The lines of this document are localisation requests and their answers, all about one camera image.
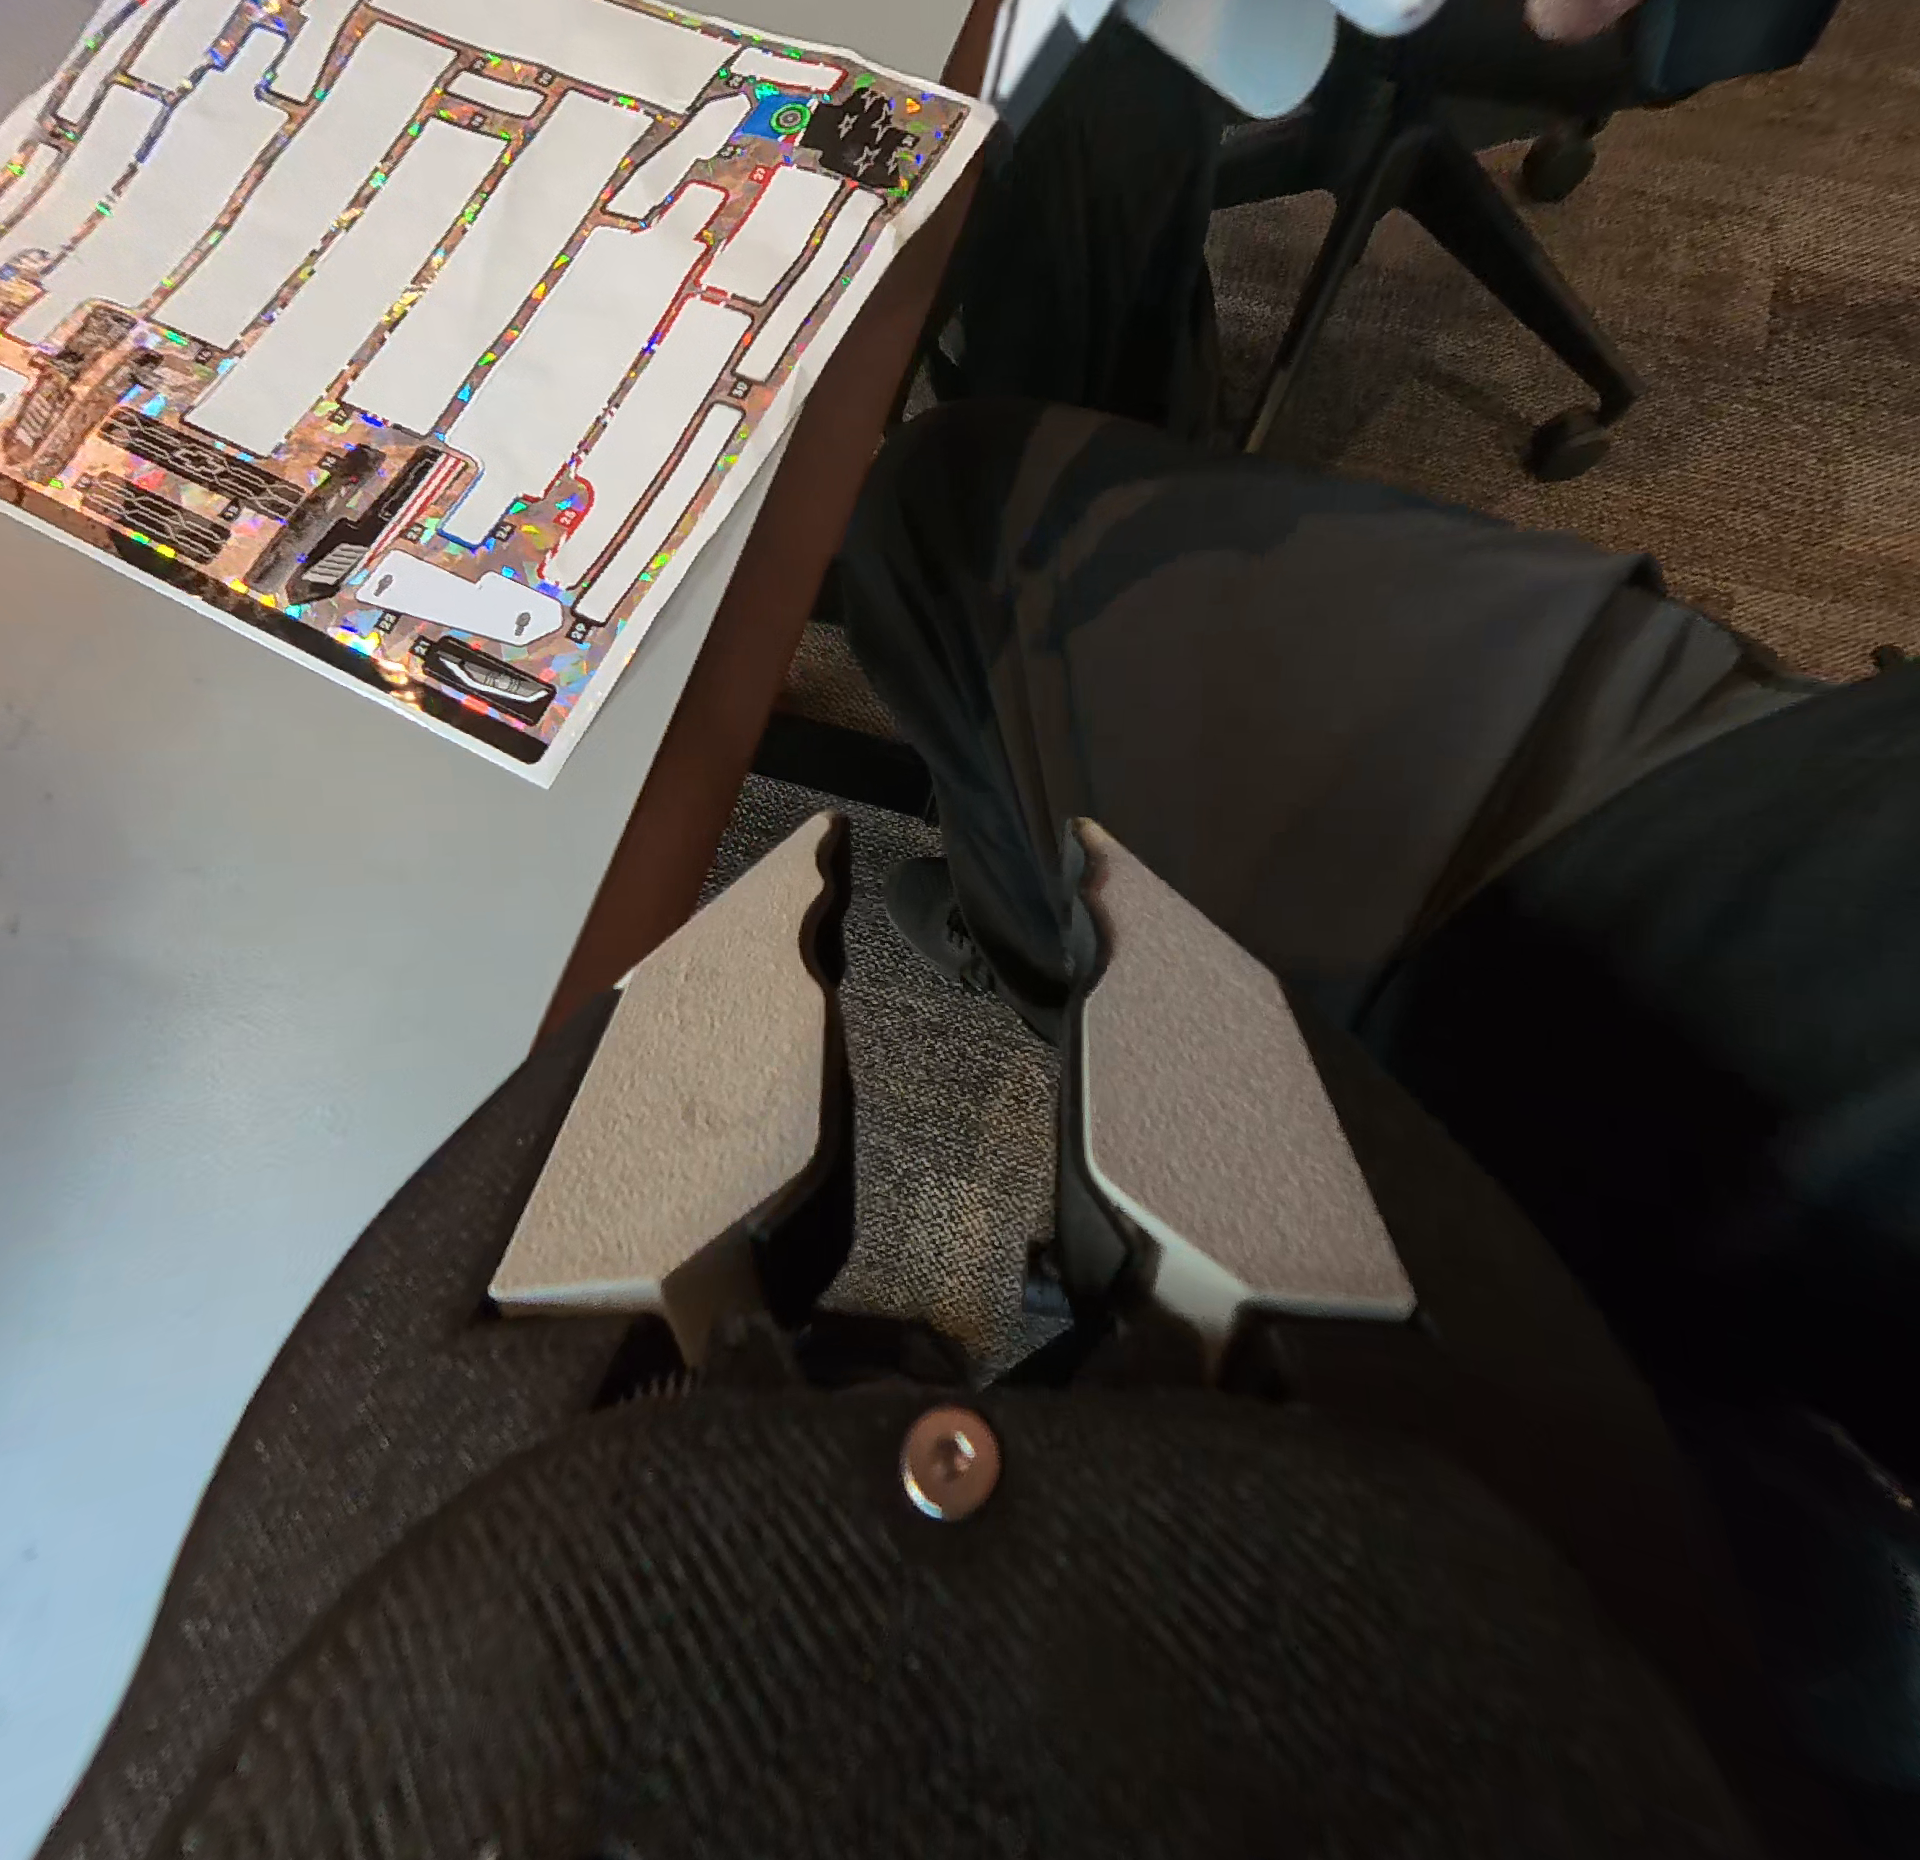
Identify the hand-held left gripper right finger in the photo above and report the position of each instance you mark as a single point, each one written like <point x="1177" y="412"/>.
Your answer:
<point x="1230" y="1125"/>

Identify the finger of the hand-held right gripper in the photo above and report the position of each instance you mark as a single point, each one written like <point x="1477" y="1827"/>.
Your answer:
<point x="1066" y="0"/>

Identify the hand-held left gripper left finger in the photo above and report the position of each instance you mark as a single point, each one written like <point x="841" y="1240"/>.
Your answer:
<point x="675" y="1112"/>

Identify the black office chair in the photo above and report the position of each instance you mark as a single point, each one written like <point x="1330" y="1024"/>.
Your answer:
<point x="1500" y="270"/>

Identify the person's black-clothed body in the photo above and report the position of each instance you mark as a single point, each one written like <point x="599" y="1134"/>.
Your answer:
<point x="1351" y="766"/>

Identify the holographic sticker sheet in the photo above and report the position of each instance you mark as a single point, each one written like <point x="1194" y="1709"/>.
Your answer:
<point x="451" y="316"/>

